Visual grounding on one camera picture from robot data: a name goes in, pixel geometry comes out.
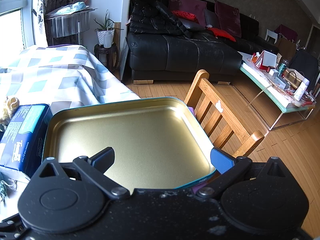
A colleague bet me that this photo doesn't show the wooden chair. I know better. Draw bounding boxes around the wooden chair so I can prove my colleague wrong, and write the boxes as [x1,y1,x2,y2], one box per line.
[184,69,265,157]

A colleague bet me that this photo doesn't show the purple mat under tray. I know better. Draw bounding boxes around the purple mat under tray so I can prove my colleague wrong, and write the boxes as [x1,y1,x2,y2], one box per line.
[188,107,214,194]

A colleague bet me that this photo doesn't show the gold metal tin tray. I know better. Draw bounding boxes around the gold metal tin tray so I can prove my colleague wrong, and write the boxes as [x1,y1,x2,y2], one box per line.
[43,97,215,190]

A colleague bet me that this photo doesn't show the blue Tempo tissue pack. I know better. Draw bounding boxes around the blue Tempo tissue pack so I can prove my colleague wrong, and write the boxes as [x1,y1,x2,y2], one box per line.
[1,104,52,183]

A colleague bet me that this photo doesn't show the glass coffee table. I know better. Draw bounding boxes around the glass coffee table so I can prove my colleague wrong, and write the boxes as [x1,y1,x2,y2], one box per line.
[237,51,316,132]

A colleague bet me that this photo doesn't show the checkered tablecloth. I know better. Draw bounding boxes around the checkered tablecloth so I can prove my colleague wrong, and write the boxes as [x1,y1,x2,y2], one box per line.
[1,45,139,114]

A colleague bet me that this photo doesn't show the dark round plant stand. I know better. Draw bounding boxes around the dark round plant stand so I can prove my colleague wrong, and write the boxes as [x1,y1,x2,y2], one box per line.
[94,43,119,73]

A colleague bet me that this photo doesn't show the woven basket on table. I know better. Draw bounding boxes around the woven basket on table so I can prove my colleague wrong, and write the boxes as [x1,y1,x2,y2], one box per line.
[283,68,305,89]

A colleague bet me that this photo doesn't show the white pink bottle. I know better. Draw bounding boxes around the white pink bottle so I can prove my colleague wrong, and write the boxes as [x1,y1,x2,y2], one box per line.
[293,78,310,101]

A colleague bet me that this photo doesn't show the black leather sofa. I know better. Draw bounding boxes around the black leather sofa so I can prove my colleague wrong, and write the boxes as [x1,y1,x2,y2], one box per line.
[127,0,279,83]

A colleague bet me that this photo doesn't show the red cushion on sofa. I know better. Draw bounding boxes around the red cushion on sofa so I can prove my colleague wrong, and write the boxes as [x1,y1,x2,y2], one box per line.
[207,27,236,42]

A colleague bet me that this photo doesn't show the potted plant white pot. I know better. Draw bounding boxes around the potted plant white pot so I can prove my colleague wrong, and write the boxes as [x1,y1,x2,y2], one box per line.
[94,9,123,46]

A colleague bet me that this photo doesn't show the round metal side table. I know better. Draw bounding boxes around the round metal side table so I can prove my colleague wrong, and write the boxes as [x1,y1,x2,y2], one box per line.
[44,2,96,44]

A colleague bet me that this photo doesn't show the dark red cushion right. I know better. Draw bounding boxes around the dark red cushion right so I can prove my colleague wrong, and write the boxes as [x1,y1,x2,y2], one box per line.
[215,1,241,37]

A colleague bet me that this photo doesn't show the dark red cushion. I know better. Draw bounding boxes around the dark red cushion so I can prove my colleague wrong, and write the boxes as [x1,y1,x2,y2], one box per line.
[215,1,241,37]
[169,0,207,26]

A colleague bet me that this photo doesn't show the dark red cushion left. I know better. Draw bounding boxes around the dark red cushion left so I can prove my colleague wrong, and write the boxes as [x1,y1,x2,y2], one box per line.
[169,0,207,26]

